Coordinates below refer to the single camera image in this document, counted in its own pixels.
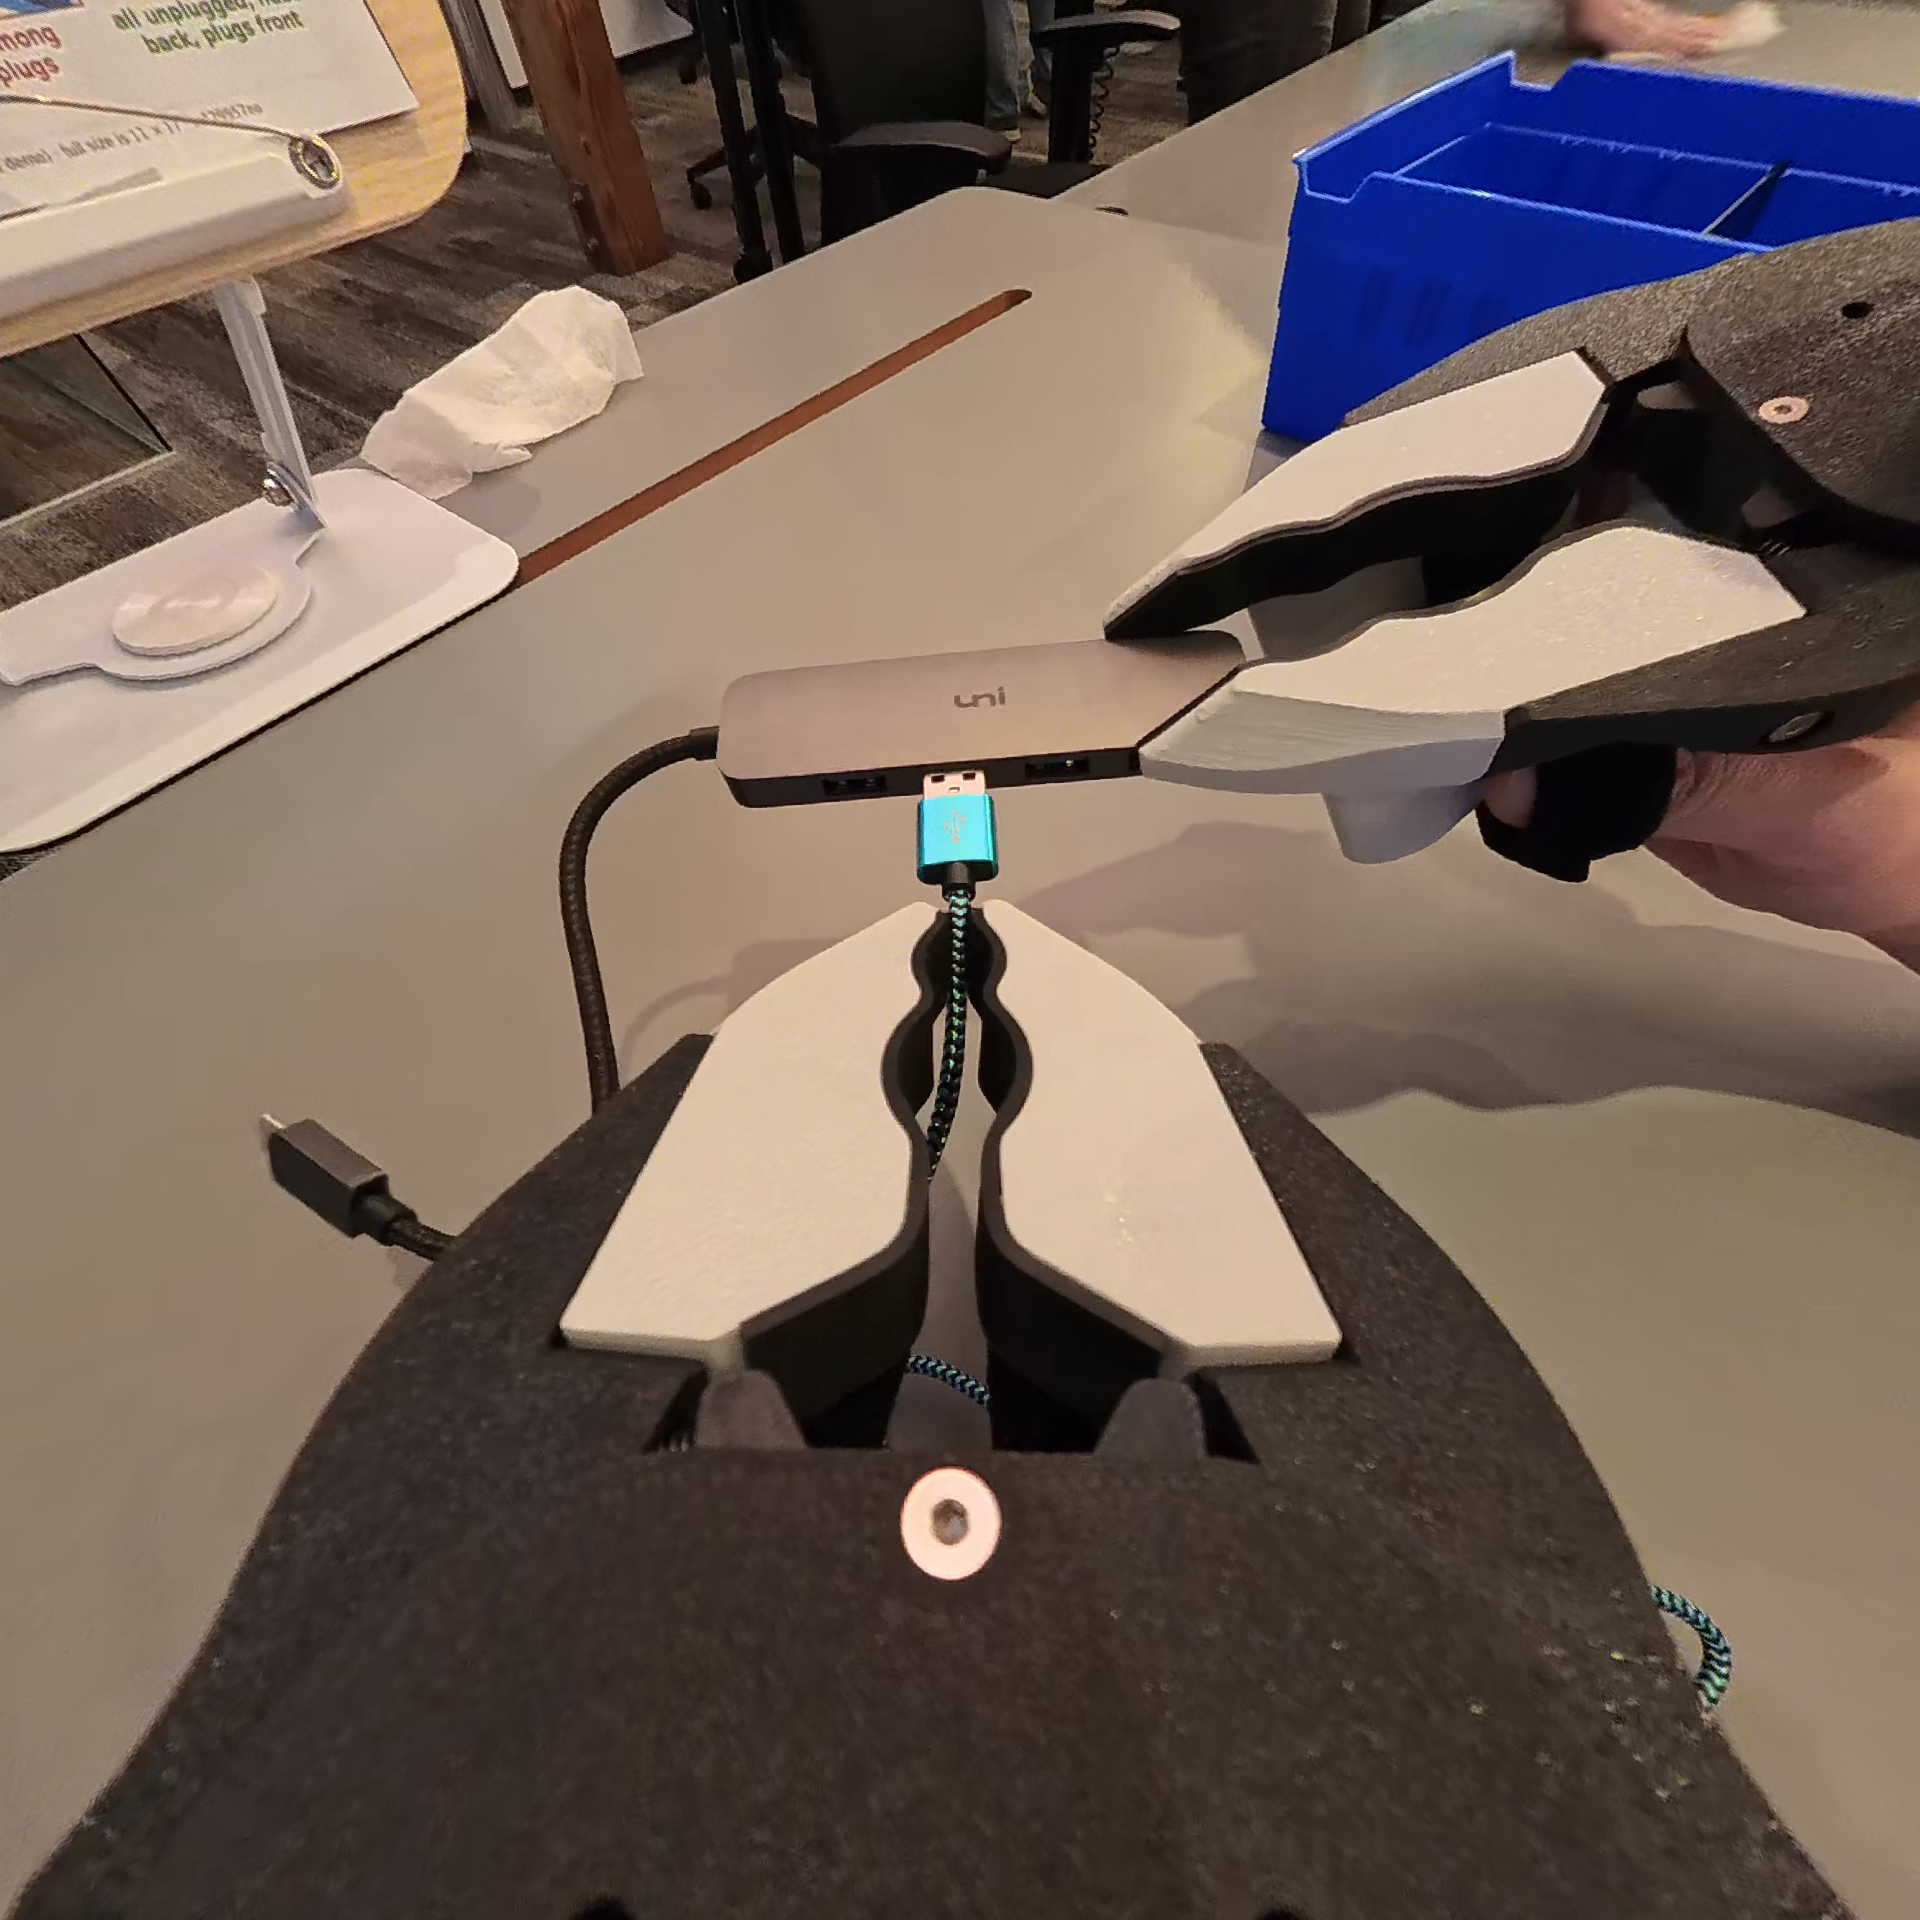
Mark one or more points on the metal sign clip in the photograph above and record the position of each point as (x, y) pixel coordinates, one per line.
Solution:
(307, 162)

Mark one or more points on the black office chair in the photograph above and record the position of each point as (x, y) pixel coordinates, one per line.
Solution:
(1094, 61)
(885, 90)

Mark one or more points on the white sign stand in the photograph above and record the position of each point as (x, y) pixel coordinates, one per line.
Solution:
(374, 569)

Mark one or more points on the white crumpled paper towel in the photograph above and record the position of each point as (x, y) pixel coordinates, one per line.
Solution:
(510, 389)

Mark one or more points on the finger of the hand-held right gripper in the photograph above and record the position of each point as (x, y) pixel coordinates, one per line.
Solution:
(1576, 630)
(1425, 452)

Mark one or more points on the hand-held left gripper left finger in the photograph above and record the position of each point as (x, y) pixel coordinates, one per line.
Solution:
(750, 1156)

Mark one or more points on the wooden sign board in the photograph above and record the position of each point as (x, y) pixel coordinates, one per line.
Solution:
(428, 119)

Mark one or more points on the brown wooden post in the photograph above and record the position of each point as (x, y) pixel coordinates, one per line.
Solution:
(586, 136)

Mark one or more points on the blue plastic bin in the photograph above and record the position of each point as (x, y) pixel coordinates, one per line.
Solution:
(1425, 301)

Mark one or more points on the person's right hand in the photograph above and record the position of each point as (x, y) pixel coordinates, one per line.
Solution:
(1798, 825)

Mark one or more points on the grey usb hub small logo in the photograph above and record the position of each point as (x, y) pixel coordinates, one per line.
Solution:
(901, 705)

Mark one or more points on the printed paper sign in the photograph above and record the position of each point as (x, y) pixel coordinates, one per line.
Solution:
(224, 61)

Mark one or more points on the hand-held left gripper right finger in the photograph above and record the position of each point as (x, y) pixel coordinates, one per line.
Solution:
(1154, 1185)

